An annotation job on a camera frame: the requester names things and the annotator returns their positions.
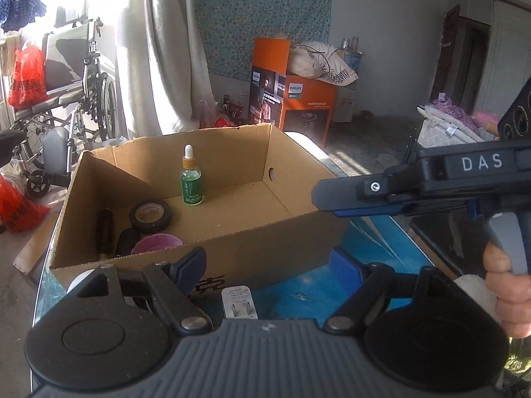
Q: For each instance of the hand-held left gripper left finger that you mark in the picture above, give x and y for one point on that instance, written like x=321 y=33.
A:
x=196 y=262

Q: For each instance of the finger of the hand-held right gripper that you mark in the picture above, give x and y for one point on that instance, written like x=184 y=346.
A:
x=365 y=214
x=344 y=192

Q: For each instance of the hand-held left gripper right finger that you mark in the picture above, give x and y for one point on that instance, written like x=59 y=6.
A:
x=344 y=265

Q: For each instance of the cardboard box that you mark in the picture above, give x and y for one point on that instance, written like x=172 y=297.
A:
x=249 y=248

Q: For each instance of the white charger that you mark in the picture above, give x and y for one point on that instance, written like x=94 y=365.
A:
x=238 y=298

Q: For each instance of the black tape roll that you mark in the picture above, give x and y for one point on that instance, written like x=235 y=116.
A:
x=149 y=224

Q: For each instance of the black round object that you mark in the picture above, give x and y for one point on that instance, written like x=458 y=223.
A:
x=126 y=242

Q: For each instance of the green dropper bottle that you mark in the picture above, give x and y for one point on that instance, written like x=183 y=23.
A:
x=191 y=186

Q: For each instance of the person's right hand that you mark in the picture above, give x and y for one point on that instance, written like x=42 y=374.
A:
x=514 y=302

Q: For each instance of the black metal leg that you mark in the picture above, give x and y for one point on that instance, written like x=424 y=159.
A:
x=410 y=145

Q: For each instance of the purple cloth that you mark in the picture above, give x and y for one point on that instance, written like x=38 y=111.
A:
x=454 y=112

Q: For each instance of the pink cloth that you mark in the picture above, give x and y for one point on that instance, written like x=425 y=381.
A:
x=485 y=118

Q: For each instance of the white small cabinet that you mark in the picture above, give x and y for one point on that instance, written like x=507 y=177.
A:
x=346 y=103

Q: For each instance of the orange carton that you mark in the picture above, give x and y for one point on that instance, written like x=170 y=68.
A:
x=307 y=107

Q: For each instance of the black cylinder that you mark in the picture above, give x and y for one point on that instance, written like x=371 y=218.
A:
x=105 y=232

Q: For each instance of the checkered cloth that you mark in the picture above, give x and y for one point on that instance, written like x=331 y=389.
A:
x=342 y=76

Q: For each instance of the white round object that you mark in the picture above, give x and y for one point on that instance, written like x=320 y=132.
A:
x=81 y=281

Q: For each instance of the white textured object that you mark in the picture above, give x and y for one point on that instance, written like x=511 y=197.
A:
x=473 y=294

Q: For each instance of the dark brown door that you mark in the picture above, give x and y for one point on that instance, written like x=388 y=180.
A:
x=446 y=58

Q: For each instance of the blue white packet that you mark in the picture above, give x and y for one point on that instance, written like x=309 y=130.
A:
x=354 y=60

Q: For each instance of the white cloth bag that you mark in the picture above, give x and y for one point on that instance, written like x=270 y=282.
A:
x=307 y=64

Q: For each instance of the red label bottle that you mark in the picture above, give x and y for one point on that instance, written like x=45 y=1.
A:
x=237 y=111

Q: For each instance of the red snack bag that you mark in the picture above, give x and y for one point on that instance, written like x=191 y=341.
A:
x=224 y=122

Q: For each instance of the clear plastic bag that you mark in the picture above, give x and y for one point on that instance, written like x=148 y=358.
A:
x=116 y=141

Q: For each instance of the dark glass bottle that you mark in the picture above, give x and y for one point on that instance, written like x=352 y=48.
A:
x=226 y=105

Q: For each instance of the pink plastic bag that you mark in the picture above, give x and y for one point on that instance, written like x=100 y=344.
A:
x=204 y=114

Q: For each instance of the white wardrobe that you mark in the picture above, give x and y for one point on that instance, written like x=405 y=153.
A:
x=512 y=49

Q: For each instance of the wooden board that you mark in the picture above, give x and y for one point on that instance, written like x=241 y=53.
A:
x=31 y=253

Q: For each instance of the red plastic bag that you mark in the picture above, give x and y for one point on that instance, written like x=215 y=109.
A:
x=16 y=211
x=27 y=78

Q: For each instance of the beige curtain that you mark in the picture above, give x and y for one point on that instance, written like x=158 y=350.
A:
x=166 y=49

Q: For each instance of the black padded seat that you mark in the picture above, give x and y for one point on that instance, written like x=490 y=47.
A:
x=10 y=141

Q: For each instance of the wheelchair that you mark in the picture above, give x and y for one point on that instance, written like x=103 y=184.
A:
x=66 y=54

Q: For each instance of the beige towel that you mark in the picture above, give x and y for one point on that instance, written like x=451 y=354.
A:
x=10 y=54

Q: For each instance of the blue checkered hanging clothes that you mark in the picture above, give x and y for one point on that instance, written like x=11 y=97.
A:
x=23 y=8

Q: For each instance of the floral wall cloth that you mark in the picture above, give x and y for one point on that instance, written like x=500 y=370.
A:
x=265 y=4

